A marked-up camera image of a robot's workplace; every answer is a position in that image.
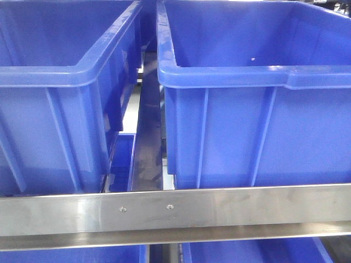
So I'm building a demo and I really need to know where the steel shelf front beam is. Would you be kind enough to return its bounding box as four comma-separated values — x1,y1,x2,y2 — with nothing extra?
1,184,350,251

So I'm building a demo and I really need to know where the blue bin front right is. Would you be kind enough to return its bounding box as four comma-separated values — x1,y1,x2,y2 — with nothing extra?
157,1,350,188

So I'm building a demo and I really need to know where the blue bin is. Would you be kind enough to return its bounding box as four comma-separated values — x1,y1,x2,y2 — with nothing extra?
1,1,141,196
140,0,157,52
157,1,350,188
182,237,333,262
1,245,149,262

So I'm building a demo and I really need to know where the blue bin front left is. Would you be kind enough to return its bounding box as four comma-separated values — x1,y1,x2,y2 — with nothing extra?
1,1,141,196

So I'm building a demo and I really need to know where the blue bin rear right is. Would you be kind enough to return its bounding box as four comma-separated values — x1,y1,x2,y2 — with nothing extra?
140,0,157,52

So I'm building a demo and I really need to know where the blue bin lower left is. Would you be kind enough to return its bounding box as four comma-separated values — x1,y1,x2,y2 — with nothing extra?
1,245,149,262

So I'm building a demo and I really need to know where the blue bin lower right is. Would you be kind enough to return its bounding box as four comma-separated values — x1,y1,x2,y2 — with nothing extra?
182,237,333,262

